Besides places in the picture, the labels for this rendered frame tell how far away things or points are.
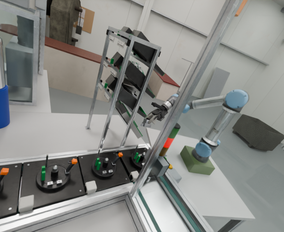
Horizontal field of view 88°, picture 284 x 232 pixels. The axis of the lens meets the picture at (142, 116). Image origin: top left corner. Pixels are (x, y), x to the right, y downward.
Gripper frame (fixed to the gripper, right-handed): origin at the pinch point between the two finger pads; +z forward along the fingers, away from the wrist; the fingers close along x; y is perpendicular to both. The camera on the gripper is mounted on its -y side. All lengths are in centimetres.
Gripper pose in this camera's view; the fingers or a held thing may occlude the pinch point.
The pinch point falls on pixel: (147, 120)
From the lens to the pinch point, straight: 118.5
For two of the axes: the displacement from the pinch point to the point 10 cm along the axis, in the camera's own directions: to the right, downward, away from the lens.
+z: -7.3, 6.3, -2.6
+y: 4.4, 7.2, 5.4
